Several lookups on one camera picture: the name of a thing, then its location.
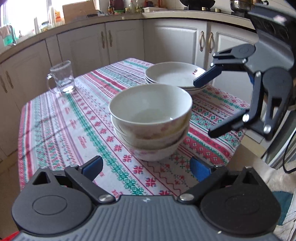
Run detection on white plate underneath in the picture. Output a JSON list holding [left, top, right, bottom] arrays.
[[144, 77, 209, 95]]

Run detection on white plate with food stain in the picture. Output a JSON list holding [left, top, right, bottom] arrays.
[[145, 62, 206, 89]]

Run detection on white bowl with pink print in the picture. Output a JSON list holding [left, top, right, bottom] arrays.
[[110, 113, 191, 150]]

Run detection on white plate with fruit print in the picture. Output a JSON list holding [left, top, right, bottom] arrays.
[[144, 77, 208, 92]]

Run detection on white kitchen cabinets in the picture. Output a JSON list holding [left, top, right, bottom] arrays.
[[1, 11, 258, 159]]

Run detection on patterned red green tablecloth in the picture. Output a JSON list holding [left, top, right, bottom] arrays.
[[18, 58, 247, 197]]

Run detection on steel pot on stove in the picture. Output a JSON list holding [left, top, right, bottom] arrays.
[[230, 0, 269, 13]]

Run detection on clear glass mug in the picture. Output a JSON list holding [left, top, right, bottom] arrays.
[[46, 60, 75, 93]]

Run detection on cardboard box on counter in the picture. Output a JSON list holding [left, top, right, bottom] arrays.
[[62, 1, 97, 24]]

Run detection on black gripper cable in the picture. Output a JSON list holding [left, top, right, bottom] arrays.
[[280, 129, 296, 174]]

